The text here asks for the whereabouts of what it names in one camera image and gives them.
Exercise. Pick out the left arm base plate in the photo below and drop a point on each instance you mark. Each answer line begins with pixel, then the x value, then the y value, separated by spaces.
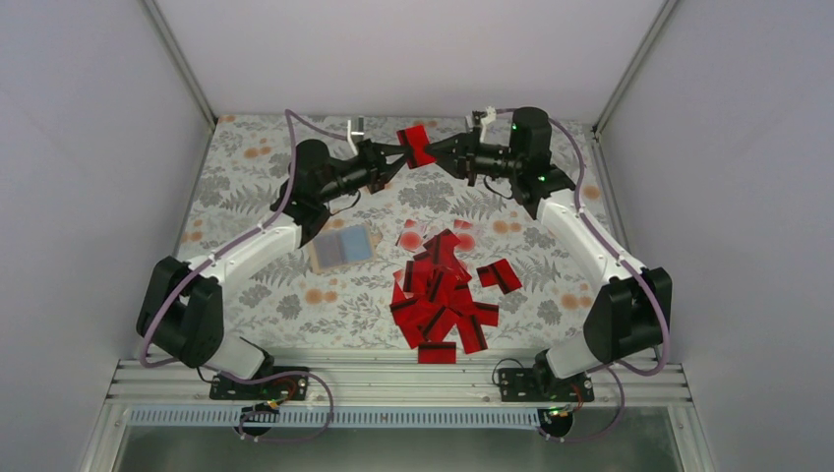
pixel 291 386

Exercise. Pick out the beige card holder wallet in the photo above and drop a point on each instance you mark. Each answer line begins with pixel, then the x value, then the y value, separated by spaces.
pixel 347 246

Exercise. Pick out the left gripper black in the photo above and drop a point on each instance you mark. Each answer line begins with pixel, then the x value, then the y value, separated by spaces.
pixel 379 172

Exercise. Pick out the floral patterned table mat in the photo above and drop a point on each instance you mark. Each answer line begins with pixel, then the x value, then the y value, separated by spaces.
pixel 292 304

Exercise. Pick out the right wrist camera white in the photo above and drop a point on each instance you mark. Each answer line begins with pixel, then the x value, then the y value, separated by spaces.
pixel 478 122

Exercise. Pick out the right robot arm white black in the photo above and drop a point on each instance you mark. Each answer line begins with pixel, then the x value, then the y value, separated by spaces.
pixel 629 321

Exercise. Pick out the red card pile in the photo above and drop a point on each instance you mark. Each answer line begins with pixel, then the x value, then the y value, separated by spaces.
pixel 438 276
pixel 499 274
pixel 411 315

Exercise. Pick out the aluminium rail frame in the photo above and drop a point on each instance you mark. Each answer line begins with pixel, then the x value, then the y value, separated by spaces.
pixel 393 377

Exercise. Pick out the clear card red dot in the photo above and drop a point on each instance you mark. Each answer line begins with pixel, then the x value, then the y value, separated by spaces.
pixel 466 235
pixel 412 236

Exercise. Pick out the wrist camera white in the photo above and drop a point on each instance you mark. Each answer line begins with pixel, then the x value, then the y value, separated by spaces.
pixel 478 122
pixel 355 133

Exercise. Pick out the red card centre pile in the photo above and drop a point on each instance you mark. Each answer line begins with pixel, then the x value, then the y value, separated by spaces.
pixel 438 276

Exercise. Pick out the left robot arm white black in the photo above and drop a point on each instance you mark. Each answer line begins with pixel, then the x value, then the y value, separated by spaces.
pixel 182 312

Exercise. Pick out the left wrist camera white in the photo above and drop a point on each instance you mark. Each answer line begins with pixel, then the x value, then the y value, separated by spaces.
pixel 355 133

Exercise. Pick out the red card right pile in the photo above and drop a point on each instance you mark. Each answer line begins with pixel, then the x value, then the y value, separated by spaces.
pixel 499 274

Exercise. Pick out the clear card red dot left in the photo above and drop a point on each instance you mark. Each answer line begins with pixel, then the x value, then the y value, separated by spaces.
pixel 412 236

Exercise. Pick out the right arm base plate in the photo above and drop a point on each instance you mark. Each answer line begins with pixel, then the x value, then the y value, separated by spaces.
pixel 522 385

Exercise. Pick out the red card left pile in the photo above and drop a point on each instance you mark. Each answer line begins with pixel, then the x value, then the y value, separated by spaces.
pixel 411 315

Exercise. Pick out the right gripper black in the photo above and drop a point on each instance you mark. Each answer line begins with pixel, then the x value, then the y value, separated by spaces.
pixel 463 156

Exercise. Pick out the clear card red dot right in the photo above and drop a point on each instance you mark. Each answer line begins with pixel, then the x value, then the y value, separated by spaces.
pixel 466 235

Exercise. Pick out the red card on rail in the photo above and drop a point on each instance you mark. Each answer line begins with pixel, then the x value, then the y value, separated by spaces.
pixel 437 353

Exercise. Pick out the red card lower right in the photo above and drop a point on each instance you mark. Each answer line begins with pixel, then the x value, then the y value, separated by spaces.
pixel 471 319

